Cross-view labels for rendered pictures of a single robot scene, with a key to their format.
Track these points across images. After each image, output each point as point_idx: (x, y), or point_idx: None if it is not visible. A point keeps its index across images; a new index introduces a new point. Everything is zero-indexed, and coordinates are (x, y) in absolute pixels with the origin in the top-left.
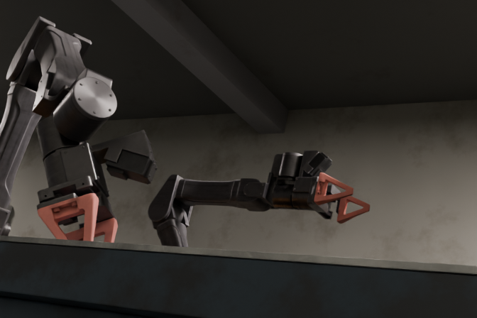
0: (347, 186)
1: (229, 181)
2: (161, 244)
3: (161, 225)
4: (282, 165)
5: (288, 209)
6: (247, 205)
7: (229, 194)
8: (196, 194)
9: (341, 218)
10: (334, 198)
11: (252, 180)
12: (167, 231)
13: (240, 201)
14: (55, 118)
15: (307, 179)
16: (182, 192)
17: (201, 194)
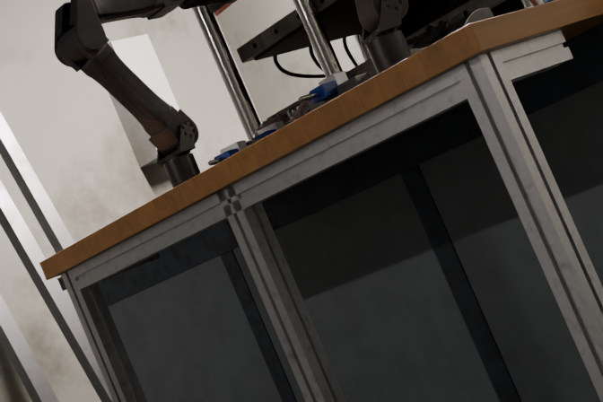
0: None
1: None
2: (110, 75)
3: (101, 52)
4: None
5: (198, 6)
6: (164, 11)
7: (152, 1)
8: (112, 8)
9: (222, 10)
10: None
11: None
12: (111, 57)
13: (170, 5)
14: None
15: None
16: (99, 10)
17: (119, 8)
